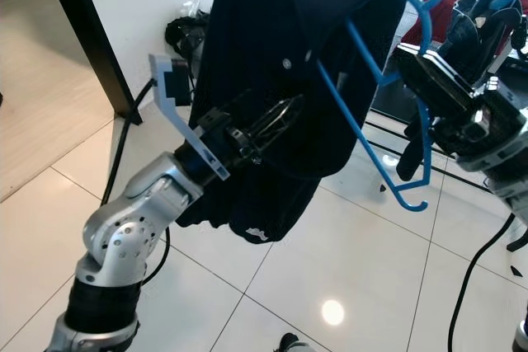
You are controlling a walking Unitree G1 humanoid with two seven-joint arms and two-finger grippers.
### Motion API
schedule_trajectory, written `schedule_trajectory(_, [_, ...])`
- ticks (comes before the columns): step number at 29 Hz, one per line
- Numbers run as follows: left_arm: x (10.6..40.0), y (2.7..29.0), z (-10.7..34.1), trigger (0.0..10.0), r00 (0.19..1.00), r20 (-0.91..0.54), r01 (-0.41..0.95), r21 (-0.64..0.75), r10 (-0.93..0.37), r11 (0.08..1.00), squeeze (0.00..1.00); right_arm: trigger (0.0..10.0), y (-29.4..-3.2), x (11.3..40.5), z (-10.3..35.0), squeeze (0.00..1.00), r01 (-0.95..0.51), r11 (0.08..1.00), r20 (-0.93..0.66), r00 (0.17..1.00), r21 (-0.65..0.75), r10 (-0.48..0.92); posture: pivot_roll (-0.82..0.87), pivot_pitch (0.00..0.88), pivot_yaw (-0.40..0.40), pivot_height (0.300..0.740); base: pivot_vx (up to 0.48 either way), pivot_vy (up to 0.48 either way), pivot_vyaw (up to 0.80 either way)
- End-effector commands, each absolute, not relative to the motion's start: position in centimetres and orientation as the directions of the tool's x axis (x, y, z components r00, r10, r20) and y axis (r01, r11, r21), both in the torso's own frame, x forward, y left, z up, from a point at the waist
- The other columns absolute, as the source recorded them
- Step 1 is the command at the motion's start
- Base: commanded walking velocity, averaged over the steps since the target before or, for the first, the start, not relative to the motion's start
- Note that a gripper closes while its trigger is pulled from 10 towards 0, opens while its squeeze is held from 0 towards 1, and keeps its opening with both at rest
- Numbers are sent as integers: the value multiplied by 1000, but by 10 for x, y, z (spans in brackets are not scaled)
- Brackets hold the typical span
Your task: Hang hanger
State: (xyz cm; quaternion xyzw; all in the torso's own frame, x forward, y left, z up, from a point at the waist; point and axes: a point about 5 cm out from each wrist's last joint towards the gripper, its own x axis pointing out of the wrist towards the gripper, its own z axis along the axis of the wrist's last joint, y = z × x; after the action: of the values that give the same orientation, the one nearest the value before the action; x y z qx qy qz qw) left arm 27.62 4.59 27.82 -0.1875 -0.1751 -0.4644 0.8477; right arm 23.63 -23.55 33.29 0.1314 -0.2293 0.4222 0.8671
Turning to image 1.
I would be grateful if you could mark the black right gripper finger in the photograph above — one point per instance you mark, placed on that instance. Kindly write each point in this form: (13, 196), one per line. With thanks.
(433, 65)
(433, 88)

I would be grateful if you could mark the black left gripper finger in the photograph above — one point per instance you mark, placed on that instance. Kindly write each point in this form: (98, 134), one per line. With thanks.
(272, 111)
(264, 141)

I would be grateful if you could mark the navy garment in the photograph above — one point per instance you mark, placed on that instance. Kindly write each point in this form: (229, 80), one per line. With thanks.
(264, 39)

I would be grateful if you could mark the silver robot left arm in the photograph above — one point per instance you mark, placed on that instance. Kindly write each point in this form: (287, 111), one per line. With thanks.
(124, 237)

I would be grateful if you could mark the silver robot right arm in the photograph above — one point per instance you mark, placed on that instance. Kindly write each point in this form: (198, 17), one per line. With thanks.
(513, 187)

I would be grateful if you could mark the black robot foot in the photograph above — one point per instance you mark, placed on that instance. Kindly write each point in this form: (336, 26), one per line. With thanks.
(293, 344)

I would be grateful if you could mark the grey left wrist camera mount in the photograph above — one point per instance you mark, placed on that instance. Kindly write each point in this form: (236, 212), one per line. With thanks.
(173, 113)

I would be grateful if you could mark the black door frame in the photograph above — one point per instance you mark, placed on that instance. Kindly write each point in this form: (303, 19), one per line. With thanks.
(87, 47)

